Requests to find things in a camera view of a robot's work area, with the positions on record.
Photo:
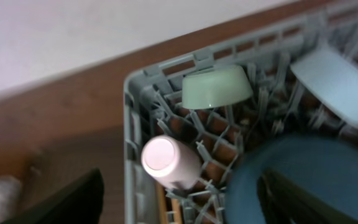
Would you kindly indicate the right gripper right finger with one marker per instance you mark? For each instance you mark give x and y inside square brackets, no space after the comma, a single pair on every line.
[309,195]

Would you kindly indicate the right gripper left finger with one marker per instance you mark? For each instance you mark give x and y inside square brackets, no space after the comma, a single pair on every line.
[79,202]

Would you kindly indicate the dark blue plate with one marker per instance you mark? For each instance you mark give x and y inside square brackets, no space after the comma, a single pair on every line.
[289,152]

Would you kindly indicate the wooden chopstick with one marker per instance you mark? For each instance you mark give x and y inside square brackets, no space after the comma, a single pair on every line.
[162,205]
[176,207]

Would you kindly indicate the pink cup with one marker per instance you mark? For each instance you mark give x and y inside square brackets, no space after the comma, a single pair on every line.
[171,163]

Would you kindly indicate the light blue bowl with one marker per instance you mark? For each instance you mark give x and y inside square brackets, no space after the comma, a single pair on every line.
[333,80]

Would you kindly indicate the light green bowl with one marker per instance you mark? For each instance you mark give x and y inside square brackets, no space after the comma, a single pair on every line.
[214,87]

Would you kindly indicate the grey dishwasher rack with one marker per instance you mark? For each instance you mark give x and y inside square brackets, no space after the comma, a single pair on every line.
[222,137]

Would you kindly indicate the brown serving tray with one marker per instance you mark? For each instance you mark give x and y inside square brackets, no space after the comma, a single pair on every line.
[63,161]

